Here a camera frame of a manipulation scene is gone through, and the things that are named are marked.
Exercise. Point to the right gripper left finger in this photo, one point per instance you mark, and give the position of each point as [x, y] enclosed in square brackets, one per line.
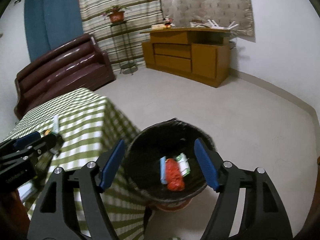
[55, 215]

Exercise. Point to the red plastic bag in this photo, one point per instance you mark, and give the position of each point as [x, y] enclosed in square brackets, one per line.
[174, 179]

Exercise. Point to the blue curtain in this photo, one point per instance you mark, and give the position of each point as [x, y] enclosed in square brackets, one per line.
[50, 24]

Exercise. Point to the potted plant terracotta pot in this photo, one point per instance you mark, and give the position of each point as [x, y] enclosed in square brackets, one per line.
[115, 13]

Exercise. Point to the green checkered tablecloth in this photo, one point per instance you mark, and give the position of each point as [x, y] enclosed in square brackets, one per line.
[90, 124]

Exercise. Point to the wooden TV cabinet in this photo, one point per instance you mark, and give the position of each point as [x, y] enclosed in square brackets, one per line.
[199, 54]

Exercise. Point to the light blue tube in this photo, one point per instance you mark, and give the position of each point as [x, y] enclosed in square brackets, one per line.
[163, 170]

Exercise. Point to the black lined trash bin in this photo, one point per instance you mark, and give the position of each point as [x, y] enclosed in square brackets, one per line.
[142, 163]

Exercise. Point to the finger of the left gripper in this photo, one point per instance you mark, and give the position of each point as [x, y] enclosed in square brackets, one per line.
[20, 143]
[35, 148]

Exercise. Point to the white green snack wrapper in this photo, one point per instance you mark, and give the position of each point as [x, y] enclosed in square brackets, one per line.
[183, 164]

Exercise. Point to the cream box on cabinet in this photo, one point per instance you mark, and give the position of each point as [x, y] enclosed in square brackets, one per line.
[158, 27]

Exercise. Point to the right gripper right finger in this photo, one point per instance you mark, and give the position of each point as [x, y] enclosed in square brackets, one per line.
[264, 215]

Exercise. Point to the dark red leather sofa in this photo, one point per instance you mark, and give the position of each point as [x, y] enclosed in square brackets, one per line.
[79, 63]

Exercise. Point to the green glass bottle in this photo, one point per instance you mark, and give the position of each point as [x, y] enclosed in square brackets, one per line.
[55, 140]

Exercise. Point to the striped curtain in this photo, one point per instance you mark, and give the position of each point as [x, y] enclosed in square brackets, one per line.
[140, 16]

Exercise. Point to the white toothpaste tube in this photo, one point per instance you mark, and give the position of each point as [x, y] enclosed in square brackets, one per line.
[56, 125]

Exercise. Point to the small plush toy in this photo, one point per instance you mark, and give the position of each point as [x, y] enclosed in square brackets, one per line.
[168, 23]

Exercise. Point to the black metal plant stand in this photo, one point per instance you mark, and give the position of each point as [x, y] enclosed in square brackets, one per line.
[122, 47]

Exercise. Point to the beige diamond pattern curtain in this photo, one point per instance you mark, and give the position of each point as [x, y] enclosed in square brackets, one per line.
[223, 12]

